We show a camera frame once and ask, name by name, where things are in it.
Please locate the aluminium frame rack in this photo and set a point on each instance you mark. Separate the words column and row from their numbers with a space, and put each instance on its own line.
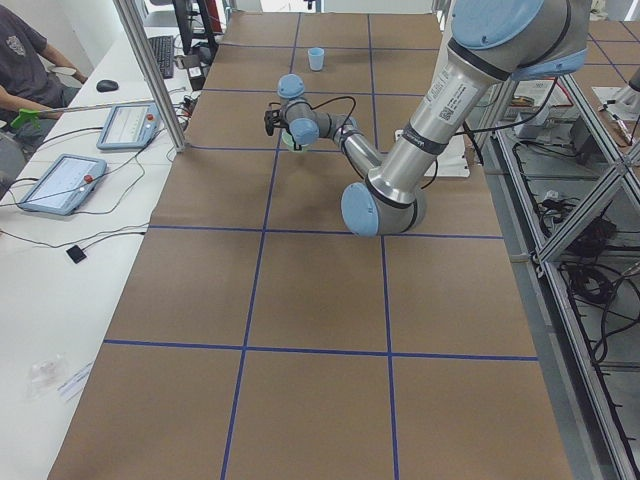
column 570, row 197

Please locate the near teach pendant tablet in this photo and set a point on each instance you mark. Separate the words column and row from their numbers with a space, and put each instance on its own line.
column 65, row 185

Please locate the clear plastic bag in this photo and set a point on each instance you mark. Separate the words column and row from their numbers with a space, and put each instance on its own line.
column 45, row 376

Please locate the seated person grey shirt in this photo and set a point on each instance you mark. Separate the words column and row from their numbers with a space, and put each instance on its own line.
column 25, row 83

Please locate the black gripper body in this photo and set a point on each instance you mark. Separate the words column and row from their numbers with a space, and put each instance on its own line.
column 299, row 146

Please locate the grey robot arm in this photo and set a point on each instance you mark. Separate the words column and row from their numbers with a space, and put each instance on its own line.
column 491, row 42

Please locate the grey computer mouse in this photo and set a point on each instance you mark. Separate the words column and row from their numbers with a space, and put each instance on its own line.
column 107, row 85

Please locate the teach pendant tablet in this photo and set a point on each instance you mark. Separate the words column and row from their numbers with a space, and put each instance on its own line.
column 65, row 185
column 129, row 126

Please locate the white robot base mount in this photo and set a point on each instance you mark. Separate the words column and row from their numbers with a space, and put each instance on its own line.
column 450, row 160

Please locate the far teach pendant tablet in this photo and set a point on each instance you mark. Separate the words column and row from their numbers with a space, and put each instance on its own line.
column 129, row 126

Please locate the green handled tool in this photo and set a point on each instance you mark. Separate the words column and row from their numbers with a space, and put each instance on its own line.
column 27, row 115

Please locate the mint green bowl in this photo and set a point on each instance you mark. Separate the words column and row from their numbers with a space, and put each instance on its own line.
column 290, row 143

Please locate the aluminium frame upright left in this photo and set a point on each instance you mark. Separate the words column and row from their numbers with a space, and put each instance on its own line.
column 136, row 34

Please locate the black keyboard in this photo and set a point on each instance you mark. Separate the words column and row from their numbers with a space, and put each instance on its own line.
column 163, row 50

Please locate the light blue plastic cup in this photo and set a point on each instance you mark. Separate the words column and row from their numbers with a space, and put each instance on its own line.
column 316, row 56

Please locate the small black square pad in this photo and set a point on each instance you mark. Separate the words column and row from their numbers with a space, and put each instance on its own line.
column 76, row 254

